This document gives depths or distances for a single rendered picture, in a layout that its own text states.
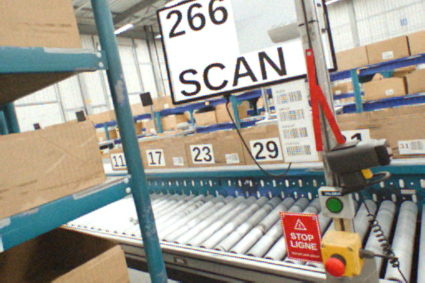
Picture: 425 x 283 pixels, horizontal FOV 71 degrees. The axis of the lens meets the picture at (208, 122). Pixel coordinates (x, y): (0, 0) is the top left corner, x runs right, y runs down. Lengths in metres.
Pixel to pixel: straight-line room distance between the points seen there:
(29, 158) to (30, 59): 0.13
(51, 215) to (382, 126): 1.17
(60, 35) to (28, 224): 0.27
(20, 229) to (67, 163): 0.11
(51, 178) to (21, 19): 0.22
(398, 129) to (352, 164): 0.66
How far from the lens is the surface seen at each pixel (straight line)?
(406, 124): 1.33
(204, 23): 0.93
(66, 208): 0.45
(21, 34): 0.49
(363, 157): 0.68
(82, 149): 0.50
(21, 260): 0.79
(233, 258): 1.03
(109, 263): 0.53
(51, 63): 0.46
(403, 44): 5.85
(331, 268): 0.74
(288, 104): 0.76
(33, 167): 0.47
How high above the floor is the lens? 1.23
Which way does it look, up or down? 3 degrees down
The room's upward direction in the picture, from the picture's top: 11 degrees counter-clockwise
